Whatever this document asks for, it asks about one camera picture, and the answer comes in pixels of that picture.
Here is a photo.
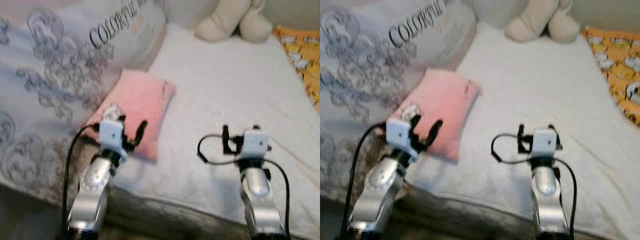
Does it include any pink cartoon-print pillow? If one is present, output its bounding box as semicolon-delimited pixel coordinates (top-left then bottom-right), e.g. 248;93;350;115
385;67;483;163
82;68;177;163

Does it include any orange yellow cartoon blanket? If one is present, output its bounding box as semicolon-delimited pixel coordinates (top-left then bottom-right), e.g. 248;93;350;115
272;26;321;111
582;26;640;128

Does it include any white quilted bed sheet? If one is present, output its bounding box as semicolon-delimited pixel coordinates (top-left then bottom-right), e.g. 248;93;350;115
407;21;640;240
107;22;321;240

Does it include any large white floral-print pillow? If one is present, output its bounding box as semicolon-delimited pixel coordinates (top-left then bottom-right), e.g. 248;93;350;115
320;0;478;206
0;0;168;206

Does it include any beige plush toy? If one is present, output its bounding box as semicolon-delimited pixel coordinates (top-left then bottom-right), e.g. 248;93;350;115
194;0;273;43
504;0;581;43

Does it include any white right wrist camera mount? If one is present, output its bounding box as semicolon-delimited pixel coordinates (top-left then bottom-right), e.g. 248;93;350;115
242;129;271;161
531;129;558;160

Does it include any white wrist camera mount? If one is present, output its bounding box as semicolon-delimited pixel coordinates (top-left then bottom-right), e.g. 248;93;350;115
386;118;413;153
98;119;126;153
242;129;271;161
531;129;558;160

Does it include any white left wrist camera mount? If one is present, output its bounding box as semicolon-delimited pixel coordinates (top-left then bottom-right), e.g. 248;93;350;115
98;119;126;153
386;118;413;153

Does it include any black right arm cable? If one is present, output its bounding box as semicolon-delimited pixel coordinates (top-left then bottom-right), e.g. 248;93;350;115
490;133;578;236
196;134;292;236

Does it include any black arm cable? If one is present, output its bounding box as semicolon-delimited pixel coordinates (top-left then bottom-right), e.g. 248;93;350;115
490;133;578;236
340;122;388;238
61;125;101;236
196;134;292;236

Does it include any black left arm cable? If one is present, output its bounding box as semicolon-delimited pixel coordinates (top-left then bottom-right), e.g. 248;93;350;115
61;125;101;236
340;122;388;238

